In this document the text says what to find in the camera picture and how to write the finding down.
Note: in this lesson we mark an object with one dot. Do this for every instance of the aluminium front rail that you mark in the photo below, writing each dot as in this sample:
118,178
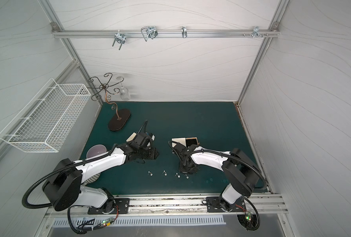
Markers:
182,204

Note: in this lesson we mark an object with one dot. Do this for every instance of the purple plate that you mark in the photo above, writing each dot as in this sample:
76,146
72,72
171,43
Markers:
96,150

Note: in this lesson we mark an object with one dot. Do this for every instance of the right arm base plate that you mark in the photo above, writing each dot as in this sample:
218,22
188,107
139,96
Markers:
215,205

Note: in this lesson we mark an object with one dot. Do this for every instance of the clear glass cup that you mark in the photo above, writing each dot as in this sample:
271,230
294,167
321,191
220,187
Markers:
124,92

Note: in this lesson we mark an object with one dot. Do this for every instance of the aluminium crossbar rail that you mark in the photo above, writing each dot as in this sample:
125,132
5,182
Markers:
162,34

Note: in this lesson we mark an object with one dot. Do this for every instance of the cream drawer jewelry box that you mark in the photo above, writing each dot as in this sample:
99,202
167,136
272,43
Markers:
187,141

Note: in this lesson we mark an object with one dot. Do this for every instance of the white wire basket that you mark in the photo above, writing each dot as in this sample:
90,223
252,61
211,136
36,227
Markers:
44,123

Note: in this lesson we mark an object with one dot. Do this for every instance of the small cream box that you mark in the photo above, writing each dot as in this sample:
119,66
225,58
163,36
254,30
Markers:
131,137

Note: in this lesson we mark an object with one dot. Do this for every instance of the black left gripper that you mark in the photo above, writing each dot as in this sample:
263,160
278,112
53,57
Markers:
144,139

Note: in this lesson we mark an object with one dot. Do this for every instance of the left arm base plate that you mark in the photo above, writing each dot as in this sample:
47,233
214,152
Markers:
116,206

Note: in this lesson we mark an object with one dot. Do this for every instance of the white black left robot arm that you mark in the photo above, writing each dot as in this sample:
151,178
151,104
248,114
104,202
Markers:
64,186

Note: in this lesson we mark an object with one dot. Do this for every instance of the white vented cable duct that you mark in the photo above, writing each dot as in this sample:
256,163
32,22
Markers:
133,221

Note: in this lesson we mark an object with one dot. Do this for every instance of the black metal jewelry stand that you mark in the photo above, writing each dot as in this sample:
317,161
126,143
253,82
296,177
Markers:
121,116

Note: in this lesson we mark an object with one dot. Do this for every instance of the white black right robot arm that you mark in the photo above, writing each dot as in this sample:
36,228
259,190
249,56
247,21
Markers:
241,172

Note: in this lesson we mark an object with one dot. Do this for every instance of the metal clamp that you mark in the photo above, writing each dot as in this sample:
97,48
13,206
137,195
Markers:
184,32
119,39
149,32
256,33

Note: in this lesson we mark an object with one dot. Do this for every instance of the green striped mug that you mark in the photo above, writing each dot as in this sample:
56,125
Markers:
92,179

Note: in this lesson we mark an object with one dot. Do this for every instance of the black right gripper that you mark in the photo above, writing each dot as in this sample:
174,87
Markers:
188,164

